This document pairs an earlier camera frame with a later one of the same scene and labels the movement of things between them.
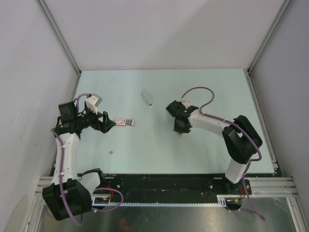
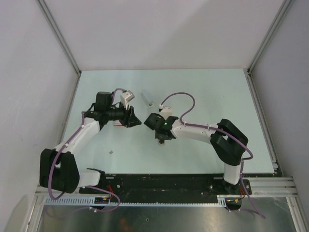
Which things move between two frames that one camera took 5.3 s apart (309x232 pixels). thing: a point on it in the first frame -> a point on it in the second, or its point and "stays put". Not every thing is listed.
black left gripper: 106,124 -> 134,121
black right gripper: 177,129 -> 157,136
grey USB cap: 147,97 stays put
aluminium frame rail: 273,186 stays put
